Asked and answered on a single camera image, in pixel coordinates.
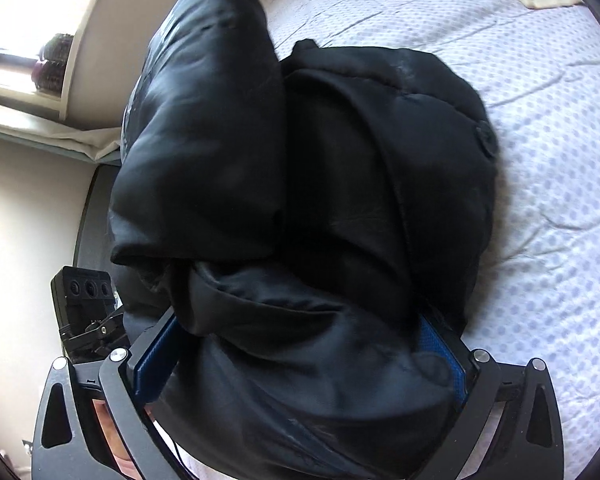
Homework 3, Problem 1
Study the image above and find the white window sill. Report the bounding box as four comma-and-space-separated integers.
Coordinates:
0, 0, 126, 133

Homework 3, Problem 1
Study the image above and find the dark navy padded jacket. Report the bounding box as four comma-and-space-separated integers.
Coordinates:
107, 0, 500, 480

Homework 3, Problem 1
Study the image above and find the dark red woven pot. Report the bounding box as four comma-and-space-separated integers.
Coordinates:
31, 32, 77, 95

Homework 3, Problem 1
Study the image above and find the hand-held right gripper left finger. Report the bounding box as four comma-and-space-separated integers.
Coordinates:
32, 306, 182, 480

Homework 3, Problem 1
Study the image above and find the person's left forearm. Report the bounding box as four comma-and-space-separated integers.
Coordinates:
95, 399, 150, 480

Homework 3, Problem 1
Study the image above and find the beige cloth with grey edge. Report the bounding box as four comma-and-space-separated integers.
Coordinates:
0, 110, 125, 167

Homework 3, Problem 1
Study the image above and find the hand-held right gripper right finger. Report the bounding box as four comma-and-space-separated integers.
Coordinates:
417, 310, 566, 480

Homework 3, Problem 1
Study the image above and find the dark bed frame panel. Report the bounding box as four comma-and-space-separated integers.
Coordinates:
74, 164, 128, 288

